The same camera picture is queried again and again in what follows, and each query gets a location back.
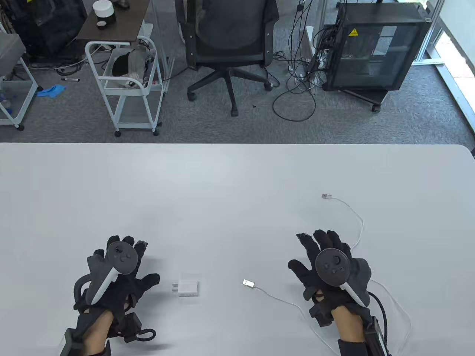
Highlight dark brown side table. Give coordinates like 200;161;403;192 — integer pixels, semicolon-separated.
76;0;153;42

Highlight large black case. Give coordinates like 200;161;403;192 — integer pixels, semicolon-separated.
0;0;88;63

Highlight person's right hand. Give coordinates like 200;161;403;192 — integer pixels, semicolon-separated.
288;230;372;327

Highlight white charger head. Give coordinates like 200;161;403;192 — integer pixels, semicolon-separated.
171;280;200;297

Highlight black glove sensor box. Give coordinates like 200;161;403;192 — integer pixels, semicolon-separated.
118;313;156;343
308;301;334;327

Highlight blue gloves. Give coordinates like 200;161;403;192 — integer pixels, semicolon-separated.
36;85;66;99

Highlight bundle of black floor cables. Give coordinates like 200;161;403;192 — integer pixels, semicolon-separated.
272;0;334;122

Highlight white USB cable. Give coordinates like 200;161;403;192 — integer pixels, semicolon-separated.
243;193;412;356

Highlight white round jar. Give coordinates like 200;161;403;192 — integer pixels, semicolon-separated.
92;0;117;20

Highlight white rolling cart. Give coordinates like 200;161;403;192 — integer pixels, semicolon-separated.
85;36;164;138

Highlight person's left hand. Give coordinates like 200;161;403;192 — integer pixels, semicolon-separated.
73;235;161;327

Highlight black office chair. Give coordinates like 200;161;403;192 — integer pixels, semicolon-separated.
174;0;279;117

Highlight black wrist camera strap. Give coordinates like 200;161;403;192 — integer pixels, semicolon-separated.
59;326;112;356
337;315;390;356

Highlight white cart with grey box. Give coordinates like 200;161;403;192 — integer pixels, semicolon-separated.
0;32;39;131

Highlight person's right forearm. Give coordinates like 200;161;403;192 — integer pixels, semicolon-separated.
330;306;366;343

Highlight person's left forearm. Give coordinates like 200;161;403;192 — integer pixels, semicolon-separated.
76;310;115;356

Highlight black computer cabinet on wheels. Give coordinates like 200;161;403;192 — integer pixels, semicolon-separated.
322;2;433;113

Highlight aluminium frame post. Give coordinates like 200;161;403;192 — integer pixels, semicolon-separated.
410;0;446;67

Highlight grey and white hand controller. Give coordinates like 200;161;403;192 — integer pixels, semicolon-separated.
86;241;139;303
315;248;368;307

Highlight white power strip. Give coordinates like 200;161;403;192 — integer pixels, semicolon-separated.
304;26;314;75

